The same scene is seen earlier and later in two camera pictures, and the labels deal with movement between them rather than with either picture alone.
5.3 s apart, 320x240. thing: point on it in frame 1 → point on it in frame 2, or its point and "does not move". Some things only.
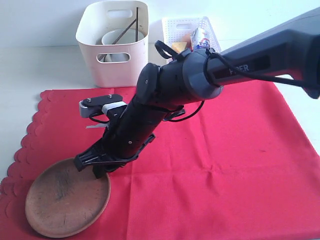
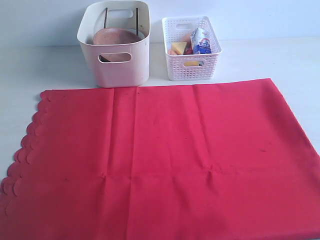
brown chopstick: x=136 y=24 does not move
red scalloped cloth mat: x=236 y=164 does not move
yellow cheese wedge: x=179 y=46 does not move
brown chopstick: x=103 y=57 → x=105 y=14
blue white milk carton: x=202 y=39 does not move
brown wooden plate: x=64 y=202 → x=114 y=35
